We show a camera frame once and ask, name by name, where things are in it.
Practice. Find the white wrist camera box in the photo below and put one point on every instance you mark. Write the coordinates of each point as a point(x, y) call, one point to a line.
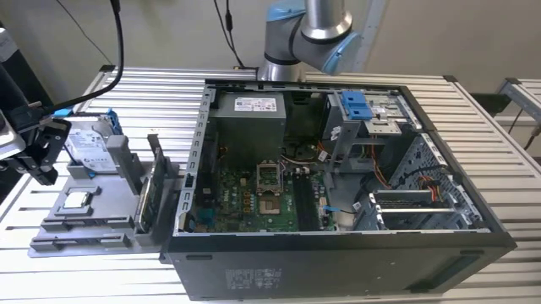
point(8, 142)

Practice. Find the grey disk bay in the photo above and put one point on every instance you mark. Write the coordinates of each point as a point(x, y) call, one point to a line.
point(414, 210)

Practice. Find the black table corner cap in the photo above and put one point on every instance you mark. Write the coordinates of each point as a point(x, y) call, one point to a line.
point(107, 67)
point(450, 78)

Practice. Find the green graphics card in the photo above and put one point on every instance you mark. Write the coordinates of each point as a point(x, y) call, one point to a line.
point(152, 196)

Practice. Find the metal slat side table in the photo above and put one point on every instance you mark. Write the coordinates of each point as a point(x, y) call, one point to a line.
point(524, 95)

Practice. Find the green motherboard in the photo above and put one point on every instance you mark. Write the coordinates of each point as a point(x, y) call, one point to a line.
point(279, 218)

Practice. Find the black PC case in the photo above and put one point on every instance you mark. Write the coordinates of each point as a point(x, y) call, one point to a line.
point(295, 269)

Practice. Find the black box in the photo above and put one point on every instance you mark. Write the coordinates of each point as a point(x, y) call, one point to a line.
point(490, 103)

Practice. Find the CPU socket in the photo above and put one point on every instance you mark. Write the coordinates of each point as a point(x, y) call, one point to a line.
point(270, 205)

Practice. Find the grey power supply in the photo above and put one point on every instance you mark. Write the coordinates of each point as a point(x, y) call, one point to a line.
point(249, 133)

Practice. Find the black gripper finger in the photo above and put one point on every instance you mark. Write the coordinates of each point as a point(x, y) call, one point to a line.
point(42, 171)
point(55, 133)

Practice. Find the silver CPU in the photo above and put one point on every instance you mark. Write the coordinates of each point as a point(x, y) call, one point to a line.
point(76, 200)

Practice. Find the hard disk in blue carrier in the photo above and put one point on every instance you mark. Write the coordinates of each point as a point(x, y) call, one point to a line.
point(91, 149)

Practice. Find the grey parts rack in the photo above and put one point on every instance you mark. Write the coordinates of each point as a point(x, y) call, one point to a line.
point(110, 190)

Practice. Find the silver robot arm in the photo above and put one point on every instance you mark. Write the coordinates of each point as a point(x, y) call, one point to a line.
point(313, 35)

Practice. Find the RAM stick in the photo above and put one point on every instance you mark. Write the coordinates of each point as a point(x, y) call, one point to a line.
point(82, 240)

